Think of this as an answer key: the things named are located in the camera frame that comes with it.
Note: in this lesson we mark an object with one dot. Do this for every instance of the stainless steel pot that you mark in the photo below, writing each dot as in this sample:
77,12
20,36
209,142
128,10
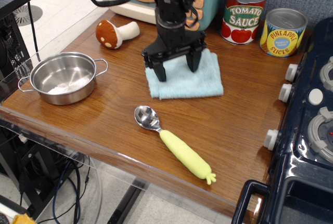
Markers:
64,78

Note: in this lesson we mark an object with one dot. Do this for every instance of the pineapple slices can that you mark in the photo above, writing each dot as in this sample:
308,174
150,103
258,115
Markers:
283,32

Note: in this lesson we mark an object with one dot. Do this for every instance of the plush brown mushroom toy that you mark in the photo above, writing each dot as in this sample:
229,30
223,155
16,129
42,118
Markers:
112,37

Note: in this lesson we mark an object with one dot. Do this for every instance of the yellow object at corner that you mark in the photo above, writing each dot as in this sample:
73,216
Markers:
23,219

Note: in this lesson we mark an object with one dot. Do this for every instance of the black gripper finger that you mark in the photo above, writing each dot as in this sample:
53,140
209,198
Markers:
193,58
159,70

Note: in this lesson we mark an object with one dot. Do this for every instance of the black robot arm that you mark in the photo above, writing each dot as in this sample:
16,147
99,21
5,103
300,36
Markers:
174,10

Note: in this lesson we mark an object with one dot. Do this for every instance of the black table leg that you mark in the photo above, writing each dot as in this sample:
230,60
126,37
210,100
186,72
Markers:
127,202

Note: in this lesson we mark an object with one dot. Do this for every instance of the tomato sauce can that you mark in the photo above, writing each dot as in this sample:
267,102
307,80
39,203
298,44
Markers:
241,20

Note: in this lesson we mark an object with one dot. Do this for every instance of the spoon with yellow handle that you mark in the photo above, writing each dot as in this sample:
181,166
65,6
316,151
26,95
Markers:
147,118

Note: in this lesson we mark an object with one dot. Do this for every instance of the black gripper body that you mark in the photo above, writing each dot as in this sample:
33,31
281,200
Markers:
172,41

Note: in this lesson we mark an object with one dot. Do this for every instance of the light blue cloth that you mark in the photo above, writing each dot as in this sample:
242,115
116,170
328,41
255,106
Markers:
181,82

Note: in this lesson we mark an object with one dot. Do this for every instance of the dark blue toy stove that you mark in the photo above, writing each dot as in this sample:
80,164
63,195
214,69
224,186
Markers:
299,189

